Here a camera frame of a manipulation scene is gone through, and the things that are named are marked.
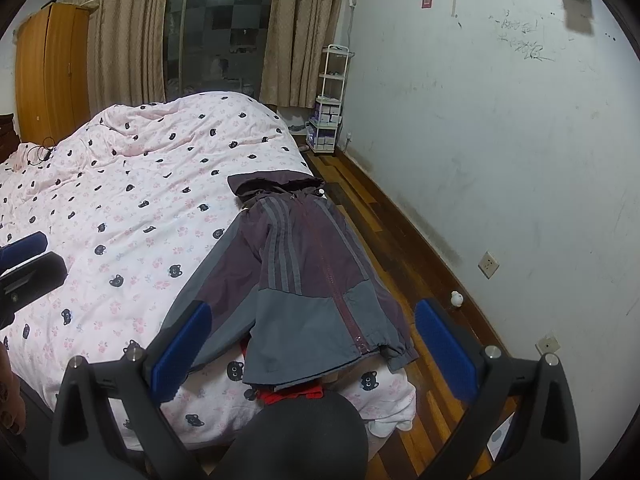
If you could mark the beige curtain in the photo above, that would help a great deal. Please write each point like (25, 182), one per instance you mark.
(300, 35)
(130, 35)

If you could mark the white shelf cart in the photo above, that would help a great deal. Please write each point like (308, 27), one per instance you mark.
(336, 50)

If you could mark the white wall socket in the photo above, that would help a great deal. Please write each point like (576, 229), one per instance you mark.
(548, 345)
(489, 265)

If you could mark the purple and grey hooded jacket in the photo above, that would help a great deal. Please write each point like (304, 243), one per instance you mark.
(300, 270)

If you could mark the pink cat print quilt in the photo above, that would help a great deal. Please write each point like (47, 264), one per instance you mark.
(125, 210)

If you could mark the white night light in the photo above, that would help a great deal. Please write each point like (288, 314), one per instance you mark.
(456, 299)

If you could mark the stack of white boxes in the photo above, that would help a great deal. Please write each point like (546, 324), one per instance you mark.
(327, 112)

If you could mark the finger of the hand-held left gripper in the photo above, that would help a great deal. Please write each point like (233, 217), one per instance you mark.
(42, 272)
(25, 247)

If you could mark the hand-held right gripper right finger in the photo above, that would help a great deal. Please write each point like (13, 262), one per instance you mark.
(445, 347)

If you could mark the orange wooden wardrobe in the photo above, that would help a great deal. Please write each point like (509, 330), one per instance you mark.
(50, 75)

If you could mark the dark wooden headboard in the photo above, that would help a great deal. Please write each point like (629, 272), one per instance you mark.
(6, 135)

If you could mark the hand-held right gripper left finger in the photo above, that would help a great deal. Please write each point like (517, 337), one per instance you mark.
(182, 347)

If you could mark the red printed garment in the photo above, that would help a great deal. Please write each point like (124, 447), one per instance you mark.
(280, 397)

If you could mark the person's left hand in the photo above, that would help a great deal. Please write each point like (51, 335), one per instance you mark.
(12, 405)

